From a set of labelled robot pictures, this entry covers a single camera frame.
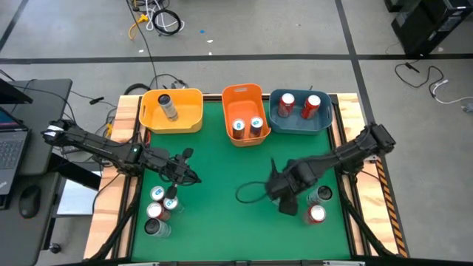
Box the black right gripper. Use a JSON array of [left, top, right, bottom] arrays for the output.
[[265, 157, 320, 218]]

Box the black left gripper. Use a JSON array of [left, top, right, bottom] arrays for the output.
[[146, 147, 203, 201]]

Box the silver blue Red Bull can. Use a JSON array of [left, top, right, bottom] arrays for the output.
[[231, 117, 247, 140], [249, 116, 265, 139], [149, 185, 166, 202], [163, 195, 185, 215]]

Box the red Fanta soda can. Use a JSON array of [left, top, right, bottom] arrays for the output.
[[301, 94, 322, 120], [276, 92, 296, 118], [146, 202, 171, 222], [303, 204, 328, 225]]

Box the yellow plastic bin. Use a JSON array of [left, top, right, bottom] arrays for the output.
[[138, 87, 205, 134]]

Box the dark teal plastic bin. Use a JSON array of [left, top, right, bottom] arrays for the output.
[[268, 88, 333, 136]]

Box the orange plastic bin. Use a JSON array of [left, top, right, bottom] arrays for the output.
[[221, 83, 272, 148]]

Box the plywood side board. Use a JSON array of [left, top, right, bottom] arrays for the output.
[[83, 94, 144, 260], [332, 92, 410, 259]]

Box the white flat sheet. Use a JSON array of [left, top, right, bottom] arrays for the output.
[[57, 179, 101, 216]]

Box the yellow black hazard tape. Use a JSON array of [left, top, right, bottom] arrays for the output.
[[374, 157, 409, 259]]

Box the black computer mouse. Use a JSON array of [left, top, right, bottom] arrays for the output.
[[18, 184, 43, 219]]

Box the grey office desk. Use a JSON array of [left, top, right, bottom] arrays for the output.
[[0, 78, 74, 266]]

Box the black laptop computer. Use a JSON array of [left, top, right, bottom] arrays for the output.
[[0, 106, 30, 197]]

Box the black laptop lid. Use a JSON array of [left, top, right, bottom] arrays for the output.
[[0, 78, 34, 106]]

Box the black computer tower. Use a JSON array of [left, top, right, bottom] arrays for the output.
[[384, 0, 473, 57]]

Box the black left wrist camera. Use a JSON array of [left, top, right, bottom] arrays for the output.
[[177, 146, 196, 166]]

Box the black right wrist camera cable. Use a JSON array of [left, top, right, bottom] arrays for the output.
[[235, 180, 270, 205]]

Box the white aluminium frame post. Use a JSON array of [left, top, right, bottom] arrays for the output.
[[322, 259, 366, 266], [117, 260, 160, 266]]

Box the black floor cable loop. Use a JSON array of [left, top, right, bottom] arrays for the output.
[[123, 73, 189, 96]]

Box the long black floor cable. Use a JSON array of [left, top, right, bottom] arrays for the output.
[[124, 0, 160, 90]]

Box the yellow floor cable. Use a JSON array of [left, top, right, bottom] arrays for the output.
[[128, 13, 149, 41]]

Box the coiled black floor cable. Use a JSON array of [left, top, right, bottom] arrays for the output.
[[152, 9, 183, 37]]

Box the white floor cable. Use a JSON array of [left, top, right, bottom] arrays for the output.
[[144, 0, 186, 33], [430, 78, 473, 106]]

